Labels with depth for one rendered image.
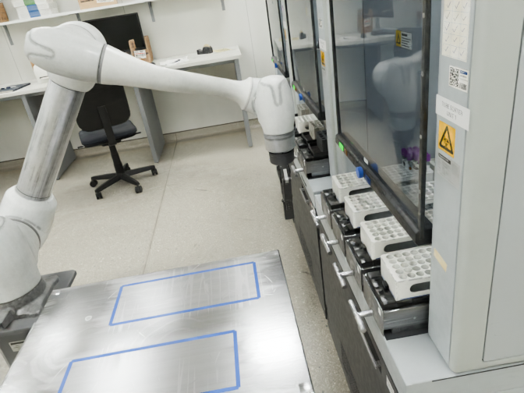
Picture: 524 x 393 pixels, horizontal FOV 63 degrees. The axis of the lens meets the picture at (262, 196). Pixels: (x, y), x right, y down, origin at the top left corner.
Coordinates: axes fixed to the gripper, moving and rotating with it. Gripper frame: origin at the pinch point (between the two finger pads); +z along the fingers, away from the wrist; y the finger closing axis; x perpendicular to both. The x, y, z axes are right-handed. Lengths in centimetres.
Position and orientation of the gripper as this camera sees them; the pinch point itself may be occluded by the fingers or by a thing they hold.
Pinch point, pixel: (288, 208)
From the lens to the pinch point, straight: 136.1
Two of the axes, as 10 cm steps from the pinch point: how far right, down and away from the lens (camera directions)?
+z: 1.4, 8.8, 4.5
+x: -9.9, 1.7, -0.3
